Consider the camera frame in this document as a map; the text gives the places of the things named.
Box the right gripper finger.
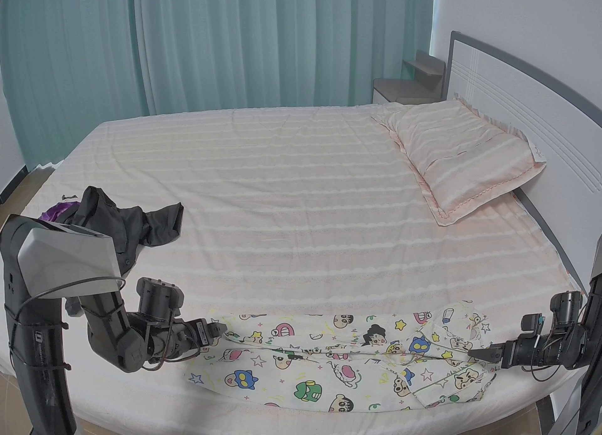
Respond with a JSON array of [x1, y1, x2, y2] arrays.
[[468, 341, 508, 364]]

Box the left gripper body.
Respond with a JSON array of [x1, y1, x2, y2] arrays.
[[169, 318, 201, 357]]

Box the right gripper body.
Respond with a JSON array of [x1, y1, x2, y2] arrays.
[[501, 334, 542, 369]]

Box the white printed pyjama top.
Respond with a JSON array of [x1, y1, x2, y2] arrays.
[[183, 301, 497, 413]]

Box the bed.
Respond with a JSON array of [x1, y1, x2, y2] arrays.
[[0, 30, 602, 435]]

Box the black shirt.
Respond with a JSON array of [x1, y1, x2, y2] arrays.
[[61, 185, 184, 317]]

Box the purple garment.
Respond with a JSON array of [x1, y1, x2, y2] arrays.
[[41, 195, 79, 223]]

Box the pink striped pillow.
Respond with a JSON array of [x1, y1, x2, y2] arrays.
[[371, 99, 547, 227]]

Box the grey bedside table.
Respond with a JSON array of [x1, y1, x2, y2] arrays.
[[373, 50, 446, 106]]

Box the blue-green curtain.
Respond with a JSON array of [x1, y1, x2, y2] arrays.
[[134, 0, 436, 117], [0, 0, 152, 174]]

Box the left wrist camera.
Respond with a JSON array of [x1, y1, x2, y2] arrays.
[[194, 318, 227, 347]]

